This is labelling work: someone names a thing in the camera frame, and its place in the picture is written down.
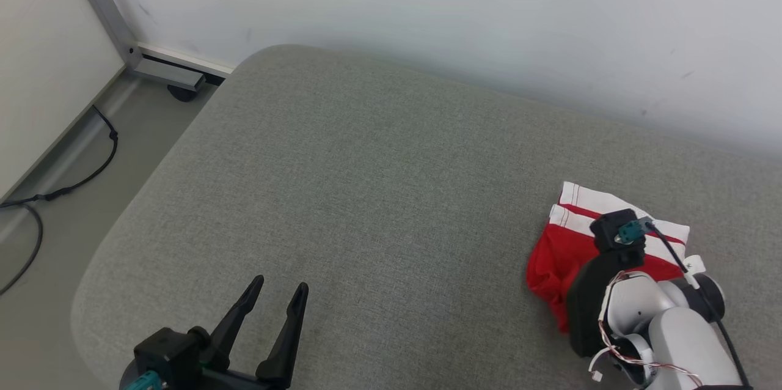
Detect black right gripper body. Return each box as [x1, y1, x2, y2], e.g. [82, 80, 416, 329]
[566, 245, 648, 358]

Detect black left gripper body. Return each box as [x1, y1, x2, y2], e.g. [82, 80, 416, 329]
[183, 367, 276, 390]

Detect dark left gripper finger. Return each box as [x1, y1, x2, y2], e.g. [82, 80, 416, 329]
[255, 282, 310, 389]
[210, 274, 265, 373]

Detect red shorts with white band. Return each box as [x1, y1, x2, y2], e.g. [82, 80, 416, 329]
[525, 181, 691, 334]

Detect grey fabric sofa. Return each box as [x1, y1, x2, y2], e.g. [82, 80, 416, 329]
[70, 45, 782, 390]

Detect thin red white wires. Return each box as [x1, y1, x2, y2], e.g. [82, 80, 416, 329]
[588, 271, 704, 389]

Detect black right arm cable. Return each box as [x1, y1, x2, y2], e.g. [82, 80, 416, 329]
[645, 222, 753, 390]

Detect black floor cable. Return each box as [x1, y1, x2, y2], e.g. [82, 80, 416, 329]
[0, 106, 120, 296]

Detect metal frame with caster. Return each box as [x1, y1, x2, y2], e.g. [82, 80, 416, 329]
[58, 0, 236, 102]

